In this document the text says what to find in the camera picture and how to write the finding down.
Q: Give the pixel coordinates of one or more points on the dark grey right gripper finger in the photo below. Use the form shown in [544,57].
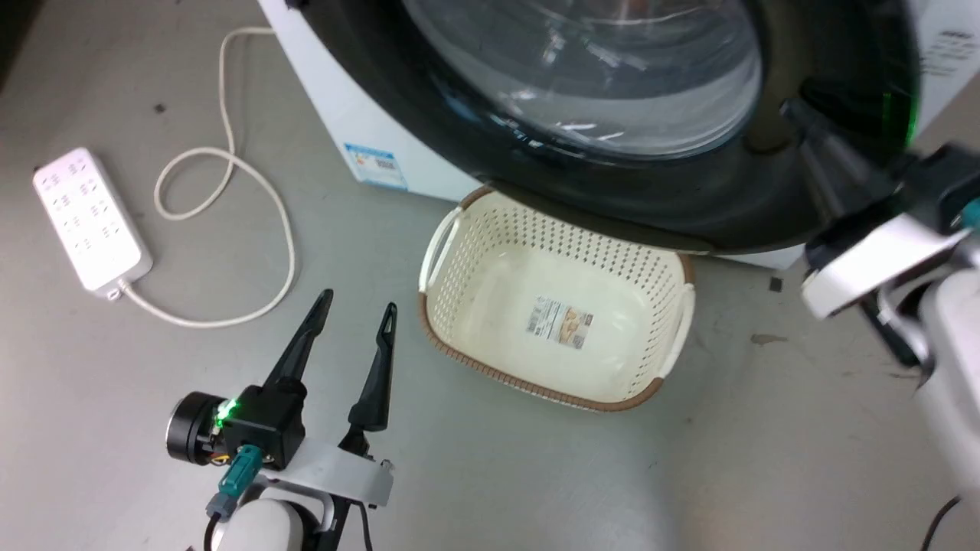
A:
[831,229]
[838,153]

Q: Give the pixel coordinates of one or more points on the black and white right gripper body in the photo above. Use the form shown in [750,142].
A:
[880,260]

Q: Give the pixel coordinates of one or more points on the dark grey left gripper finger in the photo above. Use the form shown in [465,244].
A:
[306,337]
[377,383]

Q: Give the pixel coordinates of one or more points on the black and grey left gripper body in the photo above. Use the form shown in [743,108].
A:
[264,425]

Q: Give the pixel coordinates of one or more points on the black round washing machine door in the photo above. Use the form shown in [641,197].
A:
[475,145]

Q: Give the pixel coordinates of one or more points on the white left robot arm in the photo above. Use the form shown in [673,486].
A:
[268,528]

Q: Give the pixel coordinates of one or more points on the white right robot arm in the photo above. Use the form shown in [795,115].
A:
[953,367]

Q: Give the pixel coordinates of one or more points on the white washing machine body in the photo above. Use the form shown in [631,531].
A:
[329,99]

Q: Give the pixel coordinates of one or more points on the cream perforated laundry basket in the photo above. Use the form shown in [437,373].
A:
[490,306]

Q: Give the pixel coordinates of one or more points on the blue energy label sticker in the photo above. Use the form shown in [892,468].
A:
[377,164]

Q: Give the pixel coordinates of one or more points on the printed label sticker in basket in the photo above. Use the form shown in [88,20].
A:
[559,323]

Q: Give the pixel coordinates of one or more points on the white power strip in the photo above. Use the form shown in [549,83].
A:
[88,218]

